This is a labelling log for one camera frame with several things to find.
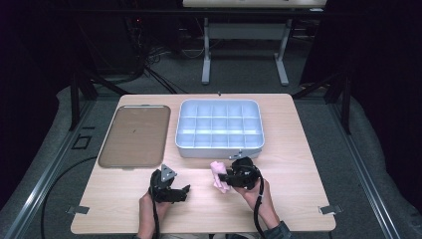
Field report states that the person's left hand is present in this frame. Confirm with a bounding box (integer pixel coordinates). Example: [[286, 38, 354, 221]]
[[138, 191, 171, 227]]

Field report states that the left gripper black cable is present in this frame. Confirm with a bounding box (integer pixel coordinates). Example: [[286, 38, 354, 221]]
[[149, 188, 162, 239]]

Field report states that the black metal stand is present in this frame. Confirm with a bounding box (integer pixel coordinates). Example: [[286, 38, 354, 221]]
[[292, 66, 352, 135], [69, 66, 131, 131]]

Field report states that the person's clothing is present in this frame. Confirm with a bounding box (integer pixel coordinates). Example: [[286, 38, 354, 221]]
[[132, 220, 294, 239]]

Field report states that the aluminium floor rail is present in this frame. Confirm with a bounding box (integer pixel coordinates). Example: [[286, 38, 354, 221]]
[[327, 99, 403, 239], [3, 99, 98, 239]]

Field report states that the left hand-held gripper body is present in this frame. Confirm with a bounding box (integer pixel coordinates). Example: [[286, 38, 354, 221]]
[[149, 163, 177, 203]]

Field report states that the bundle of black cables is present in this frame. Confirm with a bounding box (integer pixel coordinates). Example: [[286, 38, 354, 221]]
[[123, 16, 188, 96]]

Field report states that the desk with white legs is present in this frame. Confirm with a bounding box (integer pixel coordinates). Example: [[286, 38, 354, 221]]
[[182, 0, 327, 87]]

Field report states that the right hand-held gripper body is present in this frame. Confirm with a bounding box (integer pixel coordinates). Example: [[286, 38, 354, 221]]
[[228, 150, 262, 189]]

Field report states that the pink cloth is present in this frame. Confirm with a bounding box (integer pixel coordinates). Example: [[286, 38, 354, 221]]
[[209, 160, 232, 194]]

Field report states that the white compartment storage box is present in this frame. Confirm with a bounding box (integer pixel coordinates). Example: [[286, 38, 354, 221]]
[[174, 99, 266, 159]]

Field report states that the grey metal table bracket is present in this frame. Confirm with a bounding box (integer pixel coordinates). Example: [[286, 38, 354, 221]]
[[318, 204, 343, 215], [66, 205, 91, 215]]

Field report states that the person's right hand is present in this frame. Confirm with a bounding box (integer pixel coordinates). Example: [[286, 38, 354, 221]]
[[236, 178, 273, 215]]

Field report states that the brown tray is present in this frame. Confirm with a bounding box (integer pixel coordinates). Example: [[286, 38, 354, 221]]
[[98, 105, 172, 170]]

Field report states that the black floor cable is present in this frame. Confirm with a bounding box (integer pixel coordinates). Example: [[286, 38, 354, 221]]
[[40, 155, 100, 239]]

